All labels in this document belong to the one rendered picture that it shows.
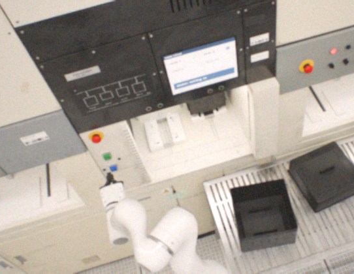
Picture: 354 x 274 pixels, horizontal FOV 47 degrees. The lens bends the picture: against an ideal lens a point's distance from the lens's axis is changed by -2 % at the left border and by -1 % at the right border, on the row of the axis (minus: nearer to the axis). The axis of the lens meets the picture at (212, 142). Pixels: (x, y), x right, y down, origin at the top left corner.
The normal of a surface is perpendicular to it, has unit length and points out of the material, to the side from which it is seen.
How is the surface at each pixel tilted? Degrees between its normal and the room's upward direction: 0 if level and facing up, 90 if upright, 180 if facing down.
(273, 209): 0
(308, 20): 90
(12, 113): 90
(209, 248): 0
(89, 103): 90
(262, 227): 0
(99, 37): 90
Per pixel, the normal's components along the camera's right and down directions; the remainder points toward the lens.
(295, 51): 0.28, 0.76
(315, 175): -0.11, -0.58
